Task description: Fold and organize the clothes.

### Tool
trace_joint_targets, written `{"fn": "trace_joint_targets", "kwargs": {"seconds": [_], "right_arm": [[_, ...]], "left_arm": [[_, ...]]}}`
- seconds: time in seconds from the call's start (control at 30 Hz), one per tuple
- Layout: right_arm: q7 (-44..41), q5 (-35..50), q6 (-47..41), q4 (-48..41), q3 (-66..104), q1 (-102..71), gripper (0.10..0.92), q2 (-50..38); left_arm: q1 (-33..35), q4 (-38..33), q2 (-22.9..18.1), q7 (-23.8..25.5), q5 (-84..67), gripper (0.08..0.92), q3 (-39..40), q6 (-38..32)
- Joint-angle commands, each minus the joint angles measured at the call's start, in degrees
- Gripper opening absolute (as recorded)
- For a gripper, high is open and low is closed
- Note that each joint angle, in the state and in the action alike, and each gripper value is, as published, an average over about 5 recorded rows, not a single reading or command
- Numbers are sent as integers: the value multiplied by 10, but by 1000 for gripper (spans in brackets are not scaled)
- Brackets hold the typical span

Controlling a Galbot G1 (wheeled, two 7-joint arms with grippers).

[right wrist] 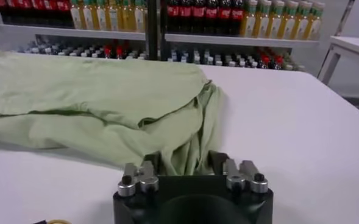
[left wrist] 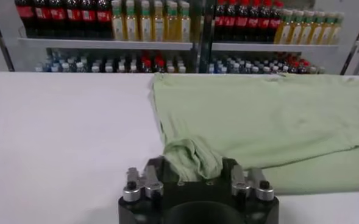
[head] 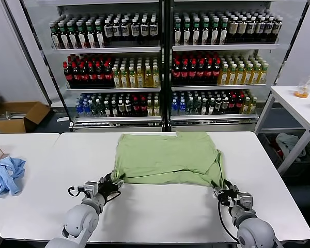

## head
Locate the crumpled light blue shirt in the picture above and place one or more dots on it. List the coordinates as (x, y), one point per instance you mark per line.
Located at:
(5, 178)

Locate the dark storage crate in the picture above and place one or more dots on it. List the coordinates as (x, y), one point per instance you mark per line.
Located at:
(270, 149)

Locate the blue label water bottle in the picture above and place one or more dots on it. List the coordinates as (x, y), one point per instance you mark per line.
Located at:
(79, 109)
(174, 107)
(182, 107)
(86, 109)

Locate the small white cap dark bottle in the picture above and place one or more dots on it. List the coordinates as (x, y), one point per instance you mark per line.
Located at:
(128, 108)
(114, 109)
(121, 108)
(225, 104)
(107, 109)
(218, 104)

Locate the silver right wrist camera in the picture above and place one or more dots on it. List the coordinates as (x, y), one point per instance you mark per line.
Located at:
(245, 201)

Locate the small white floor object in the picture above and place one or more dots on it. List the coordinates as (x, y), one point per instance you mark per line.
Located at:
(62, 119)

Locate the white cap navy label bottle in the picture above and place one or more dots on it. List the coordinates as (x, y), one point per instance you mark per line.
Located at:
(153, 30)
(251, 28)
(125, 31)
(117, 31)
(108, 31)
(144, 30)
(277, 27)
(268, 28)
(260, 28)
(135, 30)

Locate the white cap beige label bottle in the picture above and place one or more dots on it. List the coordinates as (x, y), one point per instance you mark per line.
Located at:
(242, 29)
(233, 29)

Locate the green cap dark tea bottle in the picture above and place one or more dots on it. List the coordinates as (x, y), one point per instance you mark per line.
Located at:
(205, 33)
(55, 38)
(196, 33)
(177, 33)
(82, 38)
(215, 33)
(73, 38)
(186, 33)
(92, 38)
(101, 37)
(64, 38)
(224, 33)

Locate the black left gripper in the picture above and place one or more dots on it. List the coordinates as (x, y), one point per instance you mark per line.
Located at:
(108, 188)

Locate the light green polo shirt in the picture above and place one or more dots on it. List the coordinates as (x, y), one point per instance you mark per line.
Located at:
(165, 155)

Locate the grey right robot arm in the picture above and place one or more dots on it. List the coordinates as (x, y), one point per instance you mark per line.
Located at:
(255, 230)

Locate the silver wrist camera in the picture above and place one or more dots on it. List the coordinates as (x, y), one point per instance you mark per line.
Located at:
(91, 189)
(245, 201)

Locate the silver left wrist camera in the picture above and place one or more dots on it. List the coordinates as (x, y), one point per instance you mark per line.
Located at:
(91, 189)

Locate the small red cap cola bottle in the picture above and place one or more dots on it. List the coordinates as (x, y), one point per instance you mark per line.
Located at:
(239, 104)
(143, 108)
(232, 104)
(136, 108)

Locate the pale grey crumpled cloth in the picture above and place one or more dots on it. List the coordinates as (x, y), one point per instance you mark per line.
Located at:
(289, 144)

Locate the glass beaker orange liquid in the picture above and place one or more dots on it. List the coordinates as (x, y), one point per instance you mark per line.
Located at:
(301, 93)

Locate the clear water bottle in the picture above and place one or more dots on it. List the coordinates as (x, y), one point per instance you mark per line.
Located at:
(189, 106)
(197, 106)
(100, 109)
(93, 109)

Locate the small yellow tea bottle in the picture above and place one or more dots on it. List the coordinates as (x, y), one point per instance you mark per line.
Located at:
(156, 109)
(150, 109)
(246, 106)
(252, 106)

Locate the small white label drink bottle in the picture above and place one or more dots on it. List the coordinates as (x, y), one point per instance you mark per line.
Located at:
(204, 107)
(211, 107)

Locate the white side table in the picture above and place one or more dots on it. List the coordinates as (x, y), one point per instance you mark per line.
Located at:
(294, 103)

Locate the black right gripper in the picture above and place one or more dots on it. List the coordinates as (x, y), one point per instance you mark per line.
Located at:
(228, 197)

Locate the metal parts in carton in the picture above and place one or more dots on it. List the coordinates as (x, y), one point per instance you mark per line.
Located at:
(7, 115)

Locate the yellow juice bottle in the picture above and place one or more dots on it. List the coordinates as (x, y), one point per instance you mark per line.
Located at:
(232, 76)
(256, 75)
(141, 78)
(149, 78)
(124, 78)
(224, 76)
(263, 75)
(116, 78)
(133, 78)
(248, 75)
(156, 78)
(240, 75)

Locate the glass door beverage cabinet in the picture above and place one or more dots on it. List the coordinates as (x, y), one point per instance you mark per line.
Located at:
(116, 126)
(211, 125)

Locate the open brown cardboard box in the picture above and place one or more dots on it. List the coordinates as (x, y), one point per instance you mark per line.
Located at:
(13, 125)

